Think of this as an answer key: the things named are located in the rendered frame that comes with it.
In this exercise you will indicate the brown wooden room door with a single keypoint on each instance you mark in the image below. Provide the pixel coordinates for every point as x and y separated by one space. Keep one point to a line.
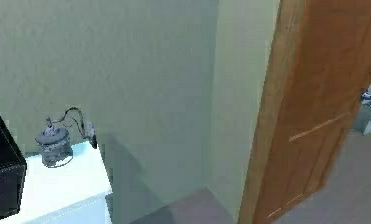
313 100

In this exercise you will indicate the white cabinet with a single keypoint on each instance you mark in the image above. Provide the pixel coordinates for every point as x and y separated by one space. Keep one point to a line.
64 186

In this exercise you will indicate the black box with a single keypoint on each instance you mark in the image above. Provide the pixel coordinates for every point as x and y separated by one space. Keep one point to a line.
4 173

